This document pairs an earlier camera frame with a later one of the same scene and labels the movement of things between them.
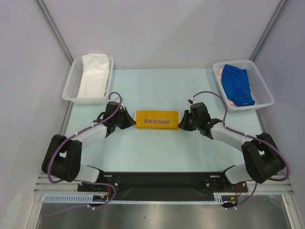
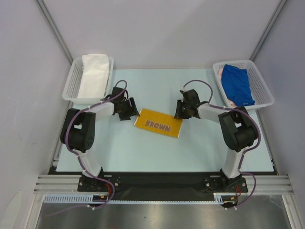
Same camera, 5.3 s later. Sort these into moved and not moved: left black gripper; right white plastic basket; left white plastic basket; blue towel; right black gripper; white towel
Moved: left black gripper; right black gripper
Not moved: blue towel; right white plastic basket; white towel; left white plastic basket
